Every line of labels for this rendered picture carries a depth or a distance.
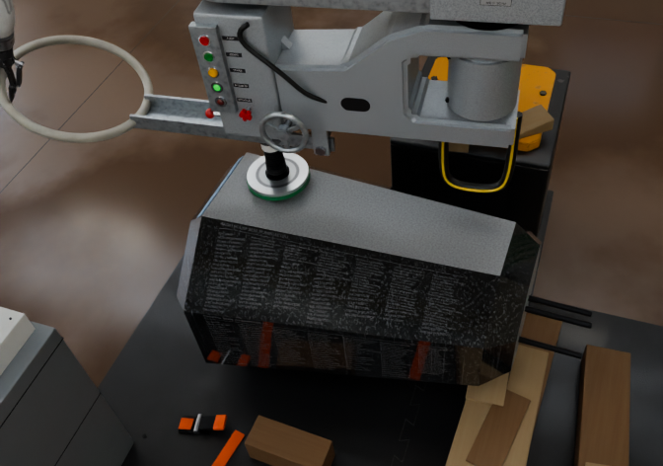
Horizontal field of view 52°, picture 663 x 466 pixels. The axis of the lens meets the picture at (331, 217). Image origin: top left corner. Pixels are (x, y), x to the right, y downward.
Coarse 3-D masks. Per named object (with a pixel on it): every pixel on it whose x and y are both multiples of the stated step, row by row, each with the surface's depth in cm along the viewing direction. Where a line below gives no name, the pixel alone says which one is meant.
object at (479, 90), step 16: (448, 64) 179; (464, 64) 171; (480, 64) 168; (496, 64) 168; (512, 64) 170; (448, 80) 182; (464, 80) 174; (480, 80) 171; (496, 80) 171; (512, 80) 174; (448, 96) 185; (464, 96) 177; (480, 96) 175; (496, 96) 175; (512, 96) 178; (464, 112) 181; (480, 112) 179; (496, 112) 179
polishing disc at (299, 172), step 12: (288, 156) 235; (252, 168) 233; (264, 168) 232; (300, 168) 230; (252, 180) 229; (264, 180) 228; (288, 180) 227; (300, 180) 226; (264, 192) 224; (276, 192) 223; (288, 192) 223
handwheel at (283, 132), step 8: (272, 112) 190; (280, 112) 189; (264, 120) 191; (288, 120) 196; (296, 120) 188; (264, 128) 195; (272, 128) 193; (280, 128) 192; (288, 128) 192; (296, 128) 191; (304, 128) 190; (264, 136) 196; (280, 136) 193; (288, 136) 193; (304, 136) 192; (272, 144) 198; (288, 144) 197; (304, 144) 194; (288, 152) 198
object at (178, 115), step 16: (144, 96) 226; (160, 96) 225; (160, 112) 227; (176, 112) 226; (192, 112) 225; (144, 128) 222; (160, 128) 220; (176, 128) 218; (192, 128) 216; (208, 128) 214
